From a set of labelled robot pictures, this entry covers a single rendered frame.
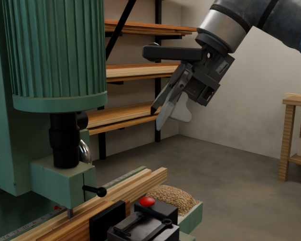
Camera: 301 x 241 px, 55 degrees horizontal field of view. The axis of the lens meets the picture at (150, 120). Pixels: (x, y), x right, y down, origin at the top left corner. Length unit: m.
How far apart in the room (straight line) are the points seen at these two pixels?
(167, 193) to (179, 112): 0.31
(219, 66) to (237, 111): 3.48
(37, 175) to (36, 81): 0.23
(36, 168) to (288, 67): 3.38
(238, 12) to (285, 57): 3.20
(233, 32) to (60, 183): 0.44
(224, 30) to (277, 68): 3.24
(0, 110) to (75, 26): 0.25
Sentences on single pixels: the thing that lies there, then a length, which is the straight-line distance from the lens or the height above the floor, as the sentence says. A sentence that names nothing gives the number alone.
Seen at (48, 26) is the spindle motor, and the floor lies 1.34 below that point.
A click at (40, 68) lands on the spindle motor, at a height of 1.27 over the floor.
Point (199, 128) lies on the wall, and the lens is 4.45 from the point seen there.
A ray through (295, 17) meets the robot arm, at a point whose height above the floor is 1.36.
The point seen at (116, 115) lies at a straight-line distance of 3.15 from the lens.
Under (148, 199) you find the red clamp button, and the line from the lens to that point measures 0.58.
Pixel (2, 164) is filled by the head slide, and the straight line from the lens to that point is 0.71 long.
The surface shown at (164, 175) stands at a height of 0.92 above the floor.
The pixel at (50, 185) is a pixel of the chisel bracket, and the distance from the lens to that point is 0.64.
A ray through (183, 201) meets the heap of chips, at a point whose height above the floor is 0.92.
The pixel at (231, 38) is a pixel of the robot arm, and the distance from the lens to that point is 0.58.
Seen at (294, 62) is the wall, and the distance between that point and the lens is 3.75.
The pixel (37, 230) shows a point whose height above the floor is 0.95.
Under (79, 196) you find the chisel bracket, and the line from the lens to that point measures 0.61.
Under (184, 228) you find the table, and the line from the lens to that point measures 0.78.
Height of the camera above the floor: 1.30
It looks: 13 degrees down
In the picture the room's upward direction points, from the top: straight up
